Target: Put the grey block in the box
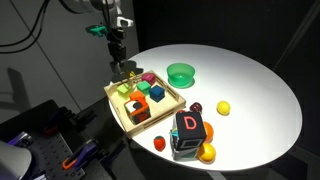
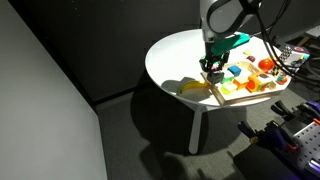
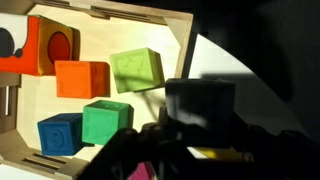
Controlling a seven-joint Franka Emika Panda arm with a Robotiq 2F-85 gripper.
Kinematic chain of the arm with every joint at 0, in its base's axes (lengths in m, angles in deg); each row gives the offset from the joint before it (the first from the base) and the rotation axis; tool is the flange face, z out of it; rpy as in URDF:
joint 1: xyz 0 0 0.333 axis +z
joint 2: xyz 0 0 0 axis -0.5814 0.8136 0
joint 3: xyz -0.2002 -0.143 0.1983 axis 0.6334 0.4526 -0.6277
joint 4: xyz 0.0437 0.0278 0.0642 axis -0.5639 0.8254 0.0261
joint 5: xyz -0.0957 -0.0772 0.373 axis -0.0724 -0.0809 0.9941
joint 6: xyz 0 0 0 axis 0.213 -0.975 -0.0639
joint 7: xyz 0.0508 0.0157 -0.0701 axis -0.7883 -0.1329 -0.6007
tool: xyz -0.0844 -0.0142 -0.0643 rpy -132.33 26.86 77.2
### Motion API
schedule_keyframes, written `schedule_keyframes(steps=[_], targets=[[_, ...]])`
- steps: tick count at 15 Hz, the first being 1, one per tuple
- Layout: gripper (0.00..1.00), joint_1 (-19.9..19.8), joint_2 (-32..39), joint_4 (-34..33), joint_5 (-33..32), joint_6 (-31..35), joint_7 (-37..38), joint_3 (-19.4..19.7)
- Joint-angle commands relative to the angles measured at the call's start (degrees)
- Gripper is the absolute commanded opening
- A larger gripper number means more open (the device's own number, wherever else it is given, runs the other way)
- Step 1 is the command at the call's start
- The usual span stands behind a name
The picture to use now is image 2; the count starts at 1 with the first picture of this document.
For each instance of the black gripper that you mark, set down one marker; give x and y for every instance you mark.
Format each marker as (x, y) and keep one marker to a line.
(215, 59)

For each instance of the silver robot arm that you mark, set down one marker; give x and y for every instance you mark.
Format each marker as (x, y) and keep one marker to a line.
(223, 16)

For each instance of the wooden tray box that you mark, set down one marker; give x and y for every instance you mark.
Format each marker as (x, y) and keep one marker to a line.
(240, 97)

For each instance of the orange arch block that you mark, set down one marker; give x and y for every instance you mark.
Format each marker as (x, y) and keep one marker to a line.
(258, 82)

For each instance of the blue cube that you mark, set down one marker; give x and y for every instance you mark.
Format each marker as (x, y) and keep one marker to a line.
(234, 70)

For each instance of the yellow-green cube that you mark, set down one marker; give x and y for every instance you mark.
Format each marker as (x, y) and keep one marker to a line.
(229, 88)

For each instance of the yellow banana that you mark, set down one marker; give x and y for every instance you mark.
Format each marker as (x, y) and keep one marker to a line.
(193, 87)

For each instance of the orange cube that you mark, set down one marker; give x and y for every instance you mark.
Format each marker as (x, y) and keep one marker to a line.
(240, 81)

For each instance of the yellow ball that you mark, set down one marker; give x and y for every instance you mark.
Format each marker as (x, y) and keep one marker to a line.
(247, 52)

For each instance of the orange fruit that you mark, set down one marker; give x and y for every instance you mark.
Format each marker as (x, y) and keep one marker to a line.
(266, 64)

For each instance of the white table leg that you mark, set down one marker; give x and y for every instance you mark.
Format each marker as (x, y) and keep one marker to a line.
(195, 130)

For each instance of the red strawberry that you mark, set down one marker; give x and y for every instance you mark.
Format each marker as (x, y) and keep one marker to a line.
(281, 79)

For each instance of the black clamp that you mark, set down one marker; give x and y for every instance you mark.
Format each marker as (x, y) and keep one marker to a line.
(283, 109)

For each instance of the black perforated board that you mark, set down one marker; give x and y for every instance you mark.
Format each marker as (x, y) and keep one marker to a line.
(308, 140)

